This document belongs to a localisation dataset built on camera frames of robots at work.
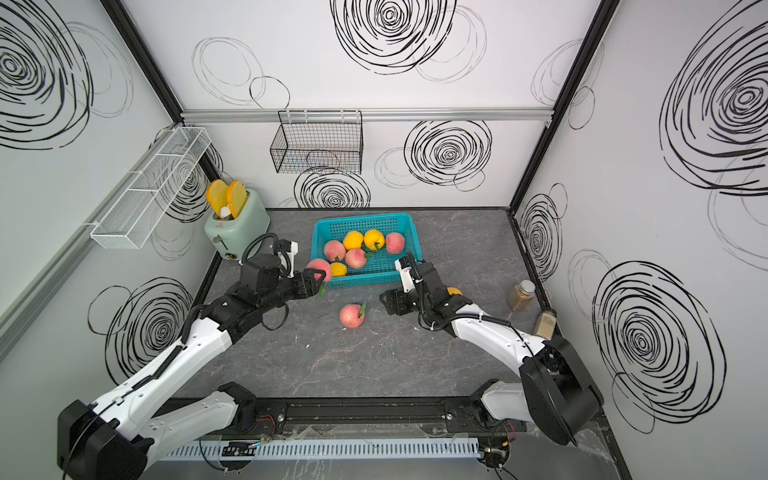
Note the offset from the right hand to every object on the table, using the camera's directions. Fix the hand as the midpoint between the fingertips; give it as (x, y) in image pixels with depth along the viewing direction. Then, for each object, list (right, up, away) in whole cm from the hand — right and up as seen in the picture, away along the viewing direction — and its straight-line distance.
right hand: (391, 295), depth 84 cm
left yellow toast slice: (-56, +30, +11) cm, 64 cm away
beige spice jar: (+45, -9, +2) cm, 46 cm away
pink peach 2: (-19, +12, +15) cm, 27 cm away
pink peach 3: (-12, +9, +15) cm, 21 cm away
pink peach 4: (-19, +9, -6) cm, 22 cm away
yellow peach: (-13, +15, +20) cm, 29 cm away
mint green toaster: (-52, +17, +11) cm, 55 cm away
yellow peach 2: (-7, +16, +21) cm, 27 cm away
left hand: (-20, +7, -6) cm, 22 cm away
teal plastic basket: (-4, +6, +18) cm, 20 cm away
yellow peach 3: (-17, +6, +10) cm, 21 cm away
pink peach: (+1, +14, +18) cm, 23 cm away
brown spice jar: (+38, -1, +3) cm, 38 cm away
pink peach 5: (-11, -6, +2) cm, 13 cm away
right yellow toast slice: (-51, +29, +13) cm, 60 cm away
